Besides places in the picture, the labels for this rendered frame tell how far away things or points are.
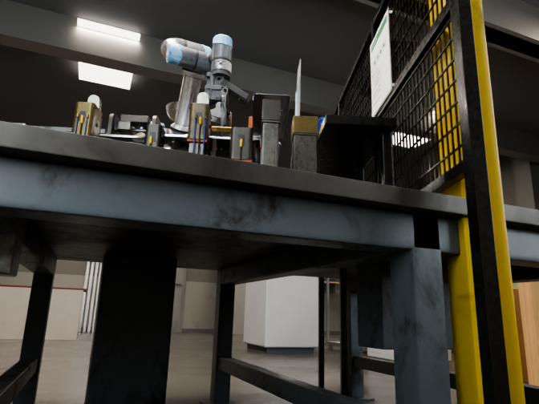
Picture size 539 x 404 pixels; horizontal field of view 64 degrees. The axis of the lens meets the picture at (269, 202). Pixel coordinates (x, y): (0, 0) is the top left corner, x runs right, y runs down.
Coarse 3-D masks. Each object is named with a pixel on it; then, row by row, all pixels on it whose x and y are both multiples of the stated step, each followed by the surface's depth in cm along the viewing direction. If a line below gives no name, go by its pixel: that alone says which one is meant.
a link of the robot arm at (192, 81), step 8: (184, 40) 199; (192, 48) 199; (200, 48) 200; (208, 48) 203; (184, 72) 204; (192, 72) 202; (200, 72) 203; (184, 80) 206; (192, 80) 205; (200, 80) 207; (184, 88) 206; (192, 88) 206; (184, 96) 207; (192, 96) 208; (184, 104) 208; (176, 112) 212; (184, 112) 209; (176, 120) 212; (184, 120) 211; (168, 128) 215; (176, 128) 210; (184, 128) 211
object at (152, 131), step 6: (150, 126) 132; (156, 126) 132; (162, 126) 133; (150, 132) 131; (156, 132) 132; (162, 132) 134; (150, 138) 130; (156, 138) 131; (162, 138) 134; (144, 144) 131; (150, 144) 130; (156, 144) 131; (162, 144) 134
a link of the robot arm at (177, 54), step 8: (168, 40) 191; (176, 40) 195; (160, 48) 192; (168, 48) 163; (176, 48) 162; (184, 48) 164; (168, 56) 162; (176, 56) 162; (184, 56) 163; (192, 56) 164; (176, 64) 165; (184, 64) 165; (192, 64) 165
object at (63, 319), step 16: (0, 288) 601; (16, 288) 609; (64, 288) 632; (0, 304) 597; (16, 304) 604; (64, 304) 627; (80, 304) 635; (0, 320) 593; (16, 320) 600; (48, 320) 615; (64, 320) 623; (0, 336) 589; (16, 336) 596; (48, 336) 611; (64, 336) 618
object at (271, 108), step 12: (264, 108) 113; (276, 108) 114; (264, 120) 113; (276, 120) 113; (264, 132) 112; (276, 132) 112; (264, 144) 111; (276, 144) 112; (264, 156) 111; (276, 156) 111
